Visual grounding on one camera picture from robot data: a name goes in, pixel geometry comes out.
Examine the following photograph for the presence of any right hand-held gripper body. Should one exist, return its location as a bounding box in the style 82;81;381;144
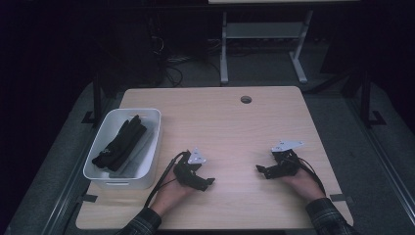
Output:
264;140;305;180

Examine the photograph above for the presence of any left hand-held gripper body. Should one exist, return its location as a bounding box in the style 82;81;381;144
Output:
172;147;210;192

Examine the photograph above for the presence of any white plastic bin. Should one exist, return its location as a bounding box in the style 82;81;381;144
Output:
82;108;162;190

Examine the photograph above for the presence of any person's left hand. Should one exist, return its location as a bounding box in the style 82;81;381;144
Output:
150;168;198;217

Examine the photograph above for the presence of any person's right hand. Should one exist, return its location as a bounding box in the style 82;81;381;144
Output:
283;168;327;204

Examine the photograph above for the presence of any black metal stand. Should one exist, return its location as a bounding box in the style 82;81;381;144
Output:
81;72;106;125
357;67;388;129

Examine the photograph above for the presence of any right hand-held gripper cable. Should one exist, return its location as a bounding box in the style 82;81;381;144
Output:
292;156;327;196

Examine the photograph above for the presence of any tangle of floor cables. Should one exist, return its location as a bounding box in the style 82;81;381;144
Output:
149;16;223;88

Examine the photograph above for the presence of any white metal table frame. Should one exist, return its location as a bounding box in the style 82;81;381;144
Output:
219;9;315;85

